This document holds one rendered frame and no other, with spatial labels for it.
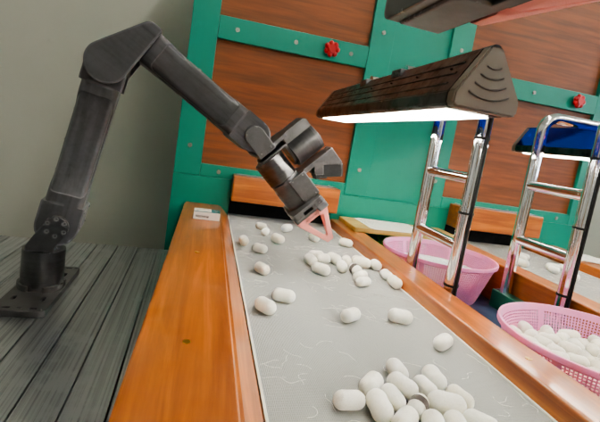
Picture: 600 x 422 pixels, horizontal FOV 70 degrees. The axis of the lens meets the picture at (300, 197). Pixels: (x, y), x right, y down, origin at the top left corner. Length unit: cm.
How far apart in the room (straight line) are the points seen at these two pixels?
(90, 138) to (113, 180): 126
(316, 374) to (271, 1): 101
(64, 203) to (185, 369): 41
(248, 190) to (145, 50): 55
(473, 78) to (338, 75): 80
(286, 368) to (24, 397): 28
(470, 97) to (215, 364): 37
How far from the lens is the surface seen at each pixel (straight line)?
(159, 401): 38
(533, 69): 158
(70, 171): 75
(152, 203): 200
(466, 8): 19
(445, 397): 47
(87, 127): 74
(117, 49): 73
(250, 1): 127
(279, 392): 45
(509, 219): 148
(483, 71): 52
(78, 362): 62
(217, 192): 122
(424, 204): 91
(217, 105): 75
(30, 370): 62
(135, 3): 203
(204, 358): 44
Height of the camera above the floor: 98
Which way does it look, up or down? 7 degrees down
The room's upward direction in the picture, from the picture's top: 9 degrees clockwise
